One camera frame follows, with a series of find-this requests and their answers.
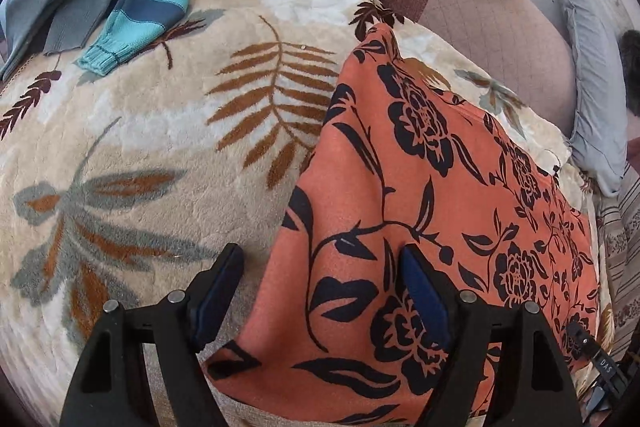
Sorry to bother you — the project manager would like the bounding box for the orange floral shirt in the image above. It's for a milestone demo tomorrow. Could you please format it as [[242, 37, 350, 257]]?
[[202, 24, 601, 425]]

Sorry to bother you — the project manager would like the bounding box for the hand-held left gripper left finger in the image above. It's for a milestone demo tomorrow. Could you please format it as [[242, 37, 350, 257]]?
[[59, 243, 246, 427]]

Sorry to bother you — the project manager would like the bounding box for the cream leaf-print blanket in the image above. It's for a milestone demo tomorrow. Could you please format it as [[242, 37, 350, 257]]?
[[0, 0, 616, 427]]

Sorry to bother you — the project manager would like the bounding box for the grey-blue pillow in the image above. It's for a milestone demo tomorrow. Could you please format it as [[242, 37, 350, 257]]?
[[554, 0, 631, 198]]

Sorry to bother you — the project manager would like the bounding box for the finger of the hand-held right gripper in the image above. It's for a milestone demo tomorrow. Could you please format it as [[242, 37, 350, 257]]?
[[567, 322, 608, 370]]

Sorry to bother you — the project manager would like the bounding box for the dark fur-trimmed coat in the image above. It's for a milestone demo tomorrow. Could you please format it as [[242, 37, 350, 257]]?
[[619, 31, 640, 118]]

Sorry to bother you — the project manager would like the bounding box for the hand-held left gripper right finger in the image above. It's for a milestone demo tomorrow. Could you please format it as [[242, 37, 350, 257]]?
[[400, 244, 583, 427]]

